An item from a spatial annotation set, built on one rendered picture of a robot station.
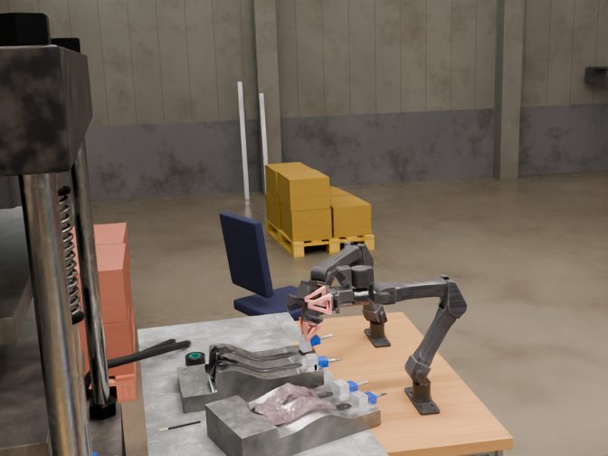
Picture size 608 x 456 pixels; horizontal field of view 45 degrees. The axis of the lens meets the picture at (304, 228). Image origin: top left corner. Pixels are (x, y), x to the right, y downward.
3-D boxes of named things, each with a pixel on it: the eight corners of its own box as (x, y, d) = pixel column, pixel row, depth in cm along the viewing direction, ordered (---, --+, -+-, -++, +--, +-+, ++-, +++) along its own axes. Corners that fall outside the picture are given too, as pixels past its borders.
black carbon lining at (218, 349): (294, 356, 279) (293, 332, 277) (304, 373, 264) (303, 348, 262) (203, 368, 271) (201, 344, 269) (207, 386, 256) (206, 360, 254)
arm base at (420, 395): (421, 394, 243) (441, 392, 244) (403, 369, 262) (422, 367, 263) (421, 415, 245) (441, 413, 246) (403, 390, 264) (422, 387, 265)
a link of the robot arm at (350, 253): (326, 270, 270) (371, 240, 292) (307, 267, 276) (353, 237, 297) (330, 300, 275) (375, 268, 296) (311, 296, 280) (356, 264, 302)
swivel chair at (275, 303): (316, 353, 502) (310, 202, 479) (343, 388, 448) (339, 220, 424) (227, 365, 486) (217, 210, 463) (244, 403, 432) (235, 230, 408)
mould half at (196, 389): (306, 365, 288) (305, 332, 284) (324, 393, 263) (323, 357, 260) (177, 382, 276) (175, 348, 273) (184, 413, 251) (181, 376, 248)
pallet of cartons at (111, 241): (-41, 422, 420) (-61, 287, 402) (18, 332, 560) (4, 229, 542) (135, 406, 434) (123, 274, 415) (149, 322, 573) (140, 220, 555)
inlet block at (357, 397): (382, 397, 252) (382, 383, 251) (391, 403, 248) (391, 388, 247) (350, 407, 245) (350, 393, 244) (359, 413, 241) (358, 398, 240)
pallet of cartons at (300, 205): (345, 223, 888) (344, 158, 870) (376, 251, 759) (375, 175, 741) (265, 229, 871) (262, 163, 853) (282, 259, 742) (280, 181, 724)
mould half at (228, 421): (336, 395, 261) (336, 366, 258) (380, 424, 239) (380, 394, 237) (206, 435, 236) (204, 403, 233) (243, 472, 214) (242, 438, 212)
